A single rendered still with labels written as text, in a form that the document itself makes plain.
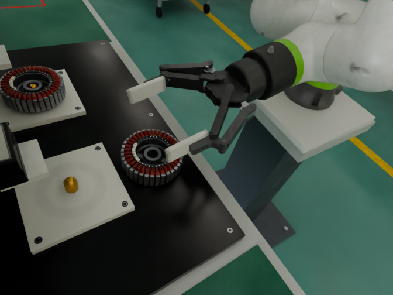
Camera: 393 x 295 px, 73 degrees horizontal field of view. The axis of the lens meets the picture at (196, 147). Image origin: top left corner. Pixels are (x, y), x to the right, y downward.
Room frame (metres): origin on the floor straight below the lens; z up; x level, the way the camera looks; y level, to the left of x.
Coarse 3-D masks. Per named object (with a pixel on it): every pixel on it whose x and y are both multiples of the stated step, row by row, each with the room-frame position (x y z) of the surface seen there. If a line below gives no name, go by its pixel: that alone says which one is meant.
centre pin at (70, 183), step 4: (64, 180) 0.19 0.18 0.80; (68, 180) 0.19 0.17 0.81; (72, 180) 0.19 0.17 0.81; (76, 180) 0.20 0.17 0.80; (64, 184) 0.19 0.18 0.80; (68, 184) 0.19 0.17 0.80; (72, 184) 0.19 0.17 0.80; (76, 184) 0.19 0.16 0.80; (68, 188) 0.18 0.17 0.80; (72, 188) 0.19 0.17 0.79; (76, 188) 0.19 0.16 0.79; (68, 192) 0.18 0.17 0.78; (72, 192) 0.19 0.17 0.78
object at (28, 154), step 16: (0, 128) 0.17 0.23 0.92; (0, 144) 0.15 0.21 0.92; (16, 144) 0.17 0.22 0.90; (32, 144) 0.19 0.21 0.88; (0, 160) 0.13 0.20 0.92; (16, 160) 0.14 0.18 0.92; (32, 160) 0.17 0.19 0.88; (0, 176) 0.12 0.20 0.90; (16, 176) 0.13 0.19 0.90; (32, 176) 0.15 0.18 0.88; (48, 176) 0.16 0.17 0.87
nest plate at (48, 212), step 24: (96, 144) 0.29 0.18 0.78; (48, 168) 0.22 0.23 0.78; (72, 168) 0.23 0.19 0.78; (96, 168) 0.24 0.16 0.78; (24, 192) 0.16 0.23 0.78; (48, 192) 0.18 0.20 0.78; (96, 192) 0.20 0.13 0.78; (120, 192) 0.21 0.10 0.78; (24, 216) 0.13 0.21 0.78; (48, 216) 0.14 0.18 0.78; (72, 216) 0.15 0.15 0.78; (96, 216) 0.16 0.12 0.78; (48, 240) 0.11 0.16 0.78
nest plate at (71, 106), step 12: (60, 72) 0.46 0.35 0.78; (72, 84) 0.43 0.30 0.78; (0, 96) 0.34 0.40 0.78; (72, 96) 0.39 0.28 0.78; (0, 108) 0.31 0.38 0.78; (60, 108) 0.35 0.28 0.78; (72, 108) 0.36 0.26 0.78; (84, 108) 0.37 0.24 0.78; (0, 120) 0.28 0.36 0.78; (12, 120) 0.29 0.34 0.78; (24, 120) 0.30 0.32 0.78; (36, 120) 0.31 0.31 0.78; (48, 120) 0.32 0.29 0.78; (60, 120) 0.33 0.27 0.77
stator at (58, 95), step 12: (12, 72) 0.37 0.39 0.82; (24, 72) 0.39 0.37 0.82; (36, 72) 0.40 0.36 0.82; (48, 72) 0.40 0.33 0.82; (0, 84) 0.34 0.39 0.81; (12, 84) 0.34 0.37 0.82; (24, 84) 0.36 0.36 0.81; (36, 84) 0.38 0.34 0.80; (48, 84) 0.39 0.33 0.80; (60, 84) 0.38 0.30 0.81; (12, 96) 0.32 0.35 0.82; (24, 96) 0.32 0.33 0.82; (36, 96) 0.33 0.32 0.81; (48, 96) 0.34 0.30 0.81; (60, 96) 0.36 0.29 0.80; (12, 108) 0.31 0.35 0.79; (24, 108) 0.31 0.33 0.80; (36, 108) 0.32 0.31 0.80; (48, 108) 0.33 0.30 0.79
